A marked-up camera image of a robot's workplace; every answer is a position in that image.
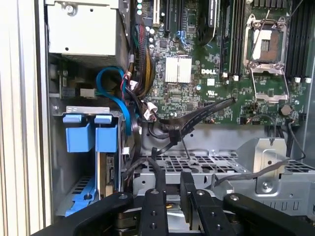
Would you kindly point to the metal socket cover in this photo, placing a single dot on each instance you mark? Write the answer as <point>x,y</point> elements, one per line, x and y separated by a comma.
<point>269,98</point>

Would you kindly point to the metal disk bay cage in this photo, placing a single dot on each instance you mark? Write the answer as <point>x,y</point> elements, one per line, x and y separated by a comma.
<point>221,167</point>

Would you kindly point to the silver chipset heat sink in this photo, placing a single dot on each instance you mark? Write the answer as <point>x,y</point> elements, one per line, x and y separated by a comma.
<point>178,70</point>

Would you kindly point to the silver metal bracket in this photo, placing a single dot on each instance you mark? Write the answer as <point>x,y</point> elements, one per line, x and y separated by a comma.
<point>270,152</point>

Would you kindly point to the green motherboard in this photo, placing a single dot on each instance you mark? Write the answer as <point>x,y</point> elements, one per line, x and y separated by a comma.
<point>216,91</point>

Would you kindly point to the round coin battery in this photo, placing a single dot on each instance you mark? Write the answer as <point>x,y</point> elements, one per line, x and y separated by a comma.
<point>285,109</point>

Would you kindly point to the black graphics card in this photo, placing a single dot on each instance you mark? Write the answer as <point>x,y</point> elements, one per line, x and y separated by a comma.
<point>209,22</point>

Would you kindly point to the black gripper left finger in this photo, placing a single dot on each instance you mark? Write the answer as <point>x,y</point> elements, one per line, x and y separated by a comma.
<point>153,211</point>

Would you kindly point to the black expansion slot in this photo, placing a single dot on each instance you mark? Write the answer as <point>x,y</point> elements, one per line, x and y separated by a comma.
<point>167,14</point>
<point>179,14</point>

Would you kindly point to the white expansion slot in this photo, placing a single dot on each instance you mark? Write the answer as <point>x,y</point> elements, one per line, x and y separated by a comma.
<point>155,12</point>

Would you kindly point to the empty blue disk carrier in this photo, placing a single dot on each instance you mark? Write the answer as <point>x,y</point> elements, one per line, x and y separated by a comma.
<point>78,199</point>

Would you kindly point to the silver power supply unit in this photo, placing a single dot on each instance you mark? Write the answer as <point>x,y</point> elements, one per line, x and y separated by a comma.
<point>81,32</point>

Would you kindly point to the black PC case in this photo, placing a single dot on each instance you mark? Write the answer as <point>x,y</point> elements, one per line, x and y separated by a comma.
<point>43,98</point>

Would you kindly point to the black RAM slot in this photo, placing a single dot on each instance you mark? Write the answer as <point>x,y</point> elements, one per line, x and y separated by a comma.
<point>237,37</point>
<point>225,37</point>
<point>292,49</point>
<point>305,49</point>

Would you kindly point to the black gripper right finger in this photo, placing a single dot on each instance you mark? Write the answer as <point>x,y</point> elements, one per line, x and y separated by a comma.
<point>209,216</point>

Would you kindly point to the CPU socket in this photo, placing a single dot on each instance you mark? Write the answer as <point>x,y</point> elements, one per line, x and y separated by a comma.
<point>267,44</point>

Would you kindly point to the hard disk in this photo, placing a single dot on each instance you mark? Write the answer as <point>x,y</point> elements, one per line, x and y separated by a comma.
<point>81,137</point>

